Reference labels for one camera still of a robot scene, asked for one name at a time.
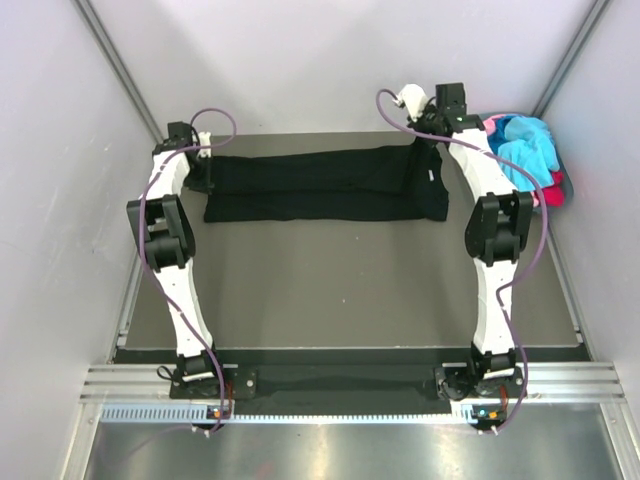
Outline black t shirt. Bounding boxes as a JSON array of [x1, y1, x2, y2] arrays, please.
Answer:
[[203, 139, 449, 223]]

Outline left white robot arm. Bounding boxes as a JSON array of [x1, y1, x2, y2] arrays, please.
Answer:
[[126, 121, 227, 400]]

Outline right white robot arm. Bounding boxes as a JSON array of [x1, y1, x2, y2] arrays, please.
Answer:
[[398, 83, 533, 401]]

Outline dark blue t shirt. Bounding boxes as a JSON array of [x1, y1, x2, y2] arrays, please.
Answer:
[[483, 118, 511, 151]]

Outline light cyan t shirt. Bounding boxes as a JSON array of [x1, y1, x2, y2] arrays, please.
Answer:
[[489, 115, 559, 189]]

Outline pink t shirt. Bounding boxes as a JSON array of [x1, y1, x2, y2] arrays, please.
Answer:
[[482, 115, 541, 210]]

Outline red t shirt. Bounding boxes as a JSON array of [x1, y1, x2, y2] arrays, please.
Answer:
[[542, 171, 565, 207]]

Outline blue-grey laundry basket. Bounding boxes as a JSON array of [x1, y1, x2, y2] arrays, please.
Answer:
[[483, 113, 568, 208]]

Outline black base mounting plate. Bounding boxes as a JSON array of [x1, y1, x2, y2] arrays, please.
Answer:
[[171, 363, 524, 401]]

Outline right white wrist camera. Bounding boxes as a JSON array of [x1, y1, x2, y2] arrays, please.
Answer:
[[394, 84, 429, 122]]

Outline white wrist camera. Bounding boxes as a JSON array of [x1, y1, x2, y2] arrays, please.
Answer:
[[197, 131, 212, 160], [394, 84, 429, 122]]

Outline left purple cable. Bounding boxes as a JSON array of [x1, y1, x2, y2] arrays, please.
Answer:
[[137, 107, 239, 434]]

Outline purple cable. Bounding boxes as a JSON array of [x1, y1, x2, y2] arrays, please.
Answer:
[[375, 88, 551, 434], [137, 107, 239, 434]]

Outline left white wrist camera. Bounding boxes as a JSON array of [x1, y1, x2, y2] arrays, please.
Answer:
[[197, 131, 212, 160]]

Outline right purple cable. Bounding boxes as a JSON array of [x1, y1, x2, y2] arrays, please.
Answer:
[[375, 88, 551, 434]]

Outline left aluminium corner post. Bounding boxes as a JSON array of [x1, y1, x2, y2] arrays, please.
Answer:
[[71, 0, 163, 143]]

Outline aluminium corner post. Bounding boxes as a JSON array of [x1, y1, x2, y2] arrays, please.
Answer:
[[71, 0, 163, 143], [531, 0, 612, 118]]

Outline right aluminium corner post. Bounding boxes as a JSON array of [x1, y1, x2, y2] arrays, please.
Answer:
[[531, 0, 612, 118]]

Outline grey slotted cable duct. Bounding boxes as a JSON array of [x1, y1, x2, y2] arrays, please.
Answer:
[[99, 401, 498, 426]]

